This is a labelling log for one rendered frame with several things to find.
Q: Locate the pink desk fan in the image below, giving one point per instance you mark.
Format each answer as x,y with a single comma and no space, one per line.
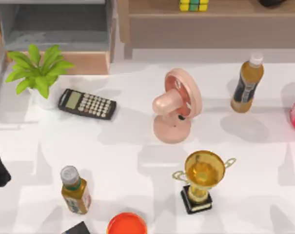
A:
176,107

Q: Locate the black calculator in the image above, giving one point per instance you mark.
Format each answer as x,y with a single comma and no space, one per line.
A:
87,103

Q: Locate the gold trophy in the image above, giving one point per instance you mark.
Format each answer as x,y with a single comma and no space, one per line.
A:
202,178

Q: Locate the short amber tea bottle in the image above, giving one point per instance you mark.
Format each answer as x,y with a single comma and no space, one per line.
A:
75,192

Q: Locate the tall amber tea bottle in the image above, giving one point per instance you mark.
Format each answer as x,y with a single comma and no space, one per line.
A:
247,85

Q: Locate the orange bowl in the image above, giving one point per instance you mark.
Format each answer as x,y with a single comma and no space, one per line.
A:
127,224

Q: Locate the wooden shelf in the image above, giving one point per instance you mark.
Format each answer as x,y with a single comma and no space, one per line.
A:
210,26

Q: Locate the green potted plant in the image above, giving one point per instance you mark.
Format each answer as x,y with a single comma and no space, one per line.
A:
37,68

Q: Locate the coloured puzzle cube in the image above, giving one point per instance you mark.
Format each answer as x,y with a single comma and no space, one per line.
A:
193,5

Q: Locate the pulled-out wooden drawer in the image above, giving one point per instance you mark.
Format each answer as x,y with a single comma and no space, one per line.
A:
57,34

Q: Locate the dark book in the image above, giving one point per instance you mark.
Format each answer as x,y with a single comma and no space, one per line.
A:
77,229

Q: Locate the black object on shelf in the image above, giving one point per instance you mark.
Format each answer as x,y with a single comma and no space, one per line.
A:
271,2

